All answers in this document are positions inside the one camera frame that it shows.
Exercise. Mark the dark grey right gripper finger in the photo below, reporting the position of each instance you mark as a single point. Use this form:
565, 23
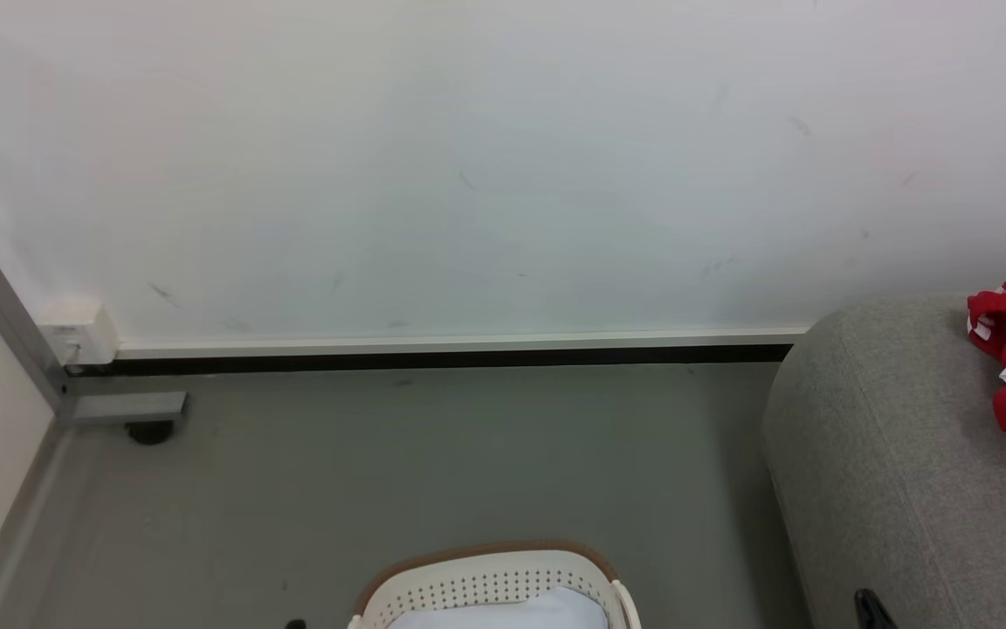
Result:
871, 613

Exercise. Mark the white laundry basket brown rim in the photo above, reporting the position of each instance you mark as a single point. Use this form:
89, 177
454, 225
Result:
485, 585

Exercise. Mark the grey fabric sofa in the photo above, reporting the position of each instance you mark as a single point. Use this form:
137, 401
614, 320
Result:
887, 472

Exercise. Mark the black skirting strip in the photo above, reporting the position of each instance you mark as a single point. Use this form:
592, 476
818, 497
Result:
433, 359

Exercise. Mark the black round frame foot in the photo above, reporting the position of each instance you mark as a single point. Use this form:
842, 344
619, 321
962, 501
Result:
150, 433

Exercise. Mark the light blue cloth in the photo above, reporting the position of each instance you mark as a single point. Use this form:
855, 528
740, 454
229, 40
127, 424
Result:
512, 613

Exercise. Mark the grey metal frame bracket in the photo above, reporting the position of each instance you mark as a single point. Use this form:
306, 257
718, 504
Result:
5, 306

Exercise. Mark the white wall socket box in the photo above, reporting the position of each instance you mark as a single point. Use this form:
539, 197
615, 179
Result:
88, 332

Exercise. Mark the grey skirting board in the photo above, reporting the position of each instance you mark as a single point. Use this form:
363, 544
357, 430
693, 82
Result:
14, 542

